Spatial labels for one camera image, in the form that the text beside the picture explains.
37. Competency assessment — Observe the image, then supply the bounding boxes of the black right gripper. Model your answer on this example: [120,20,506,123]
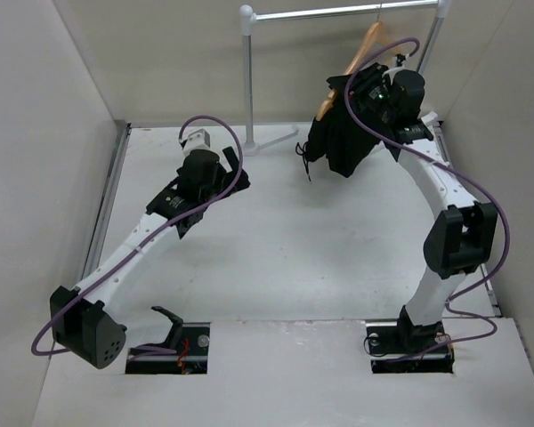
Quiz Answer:
[326,62,397,125]

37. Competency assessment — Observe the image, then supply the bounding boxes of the black trousers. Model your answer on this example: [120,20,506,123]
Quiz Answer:
[295,75,379,179]

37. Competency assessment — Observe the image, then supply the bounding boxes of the wooden clothes hanger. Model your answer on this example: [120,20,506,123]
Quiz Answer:
[315,3,389,122]

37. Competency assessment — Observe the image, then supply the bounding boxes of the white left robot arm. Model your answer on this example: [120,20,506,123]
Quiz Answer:
[47,133,250,369]

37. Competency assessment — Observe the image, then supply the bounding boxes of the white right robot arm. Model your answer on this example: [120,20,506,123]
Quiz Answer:
[342,63,501,364]

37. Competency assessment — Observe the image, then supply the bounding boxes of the white clothes rack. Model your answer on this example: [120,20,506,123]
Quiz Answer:
[239,1,454,156]

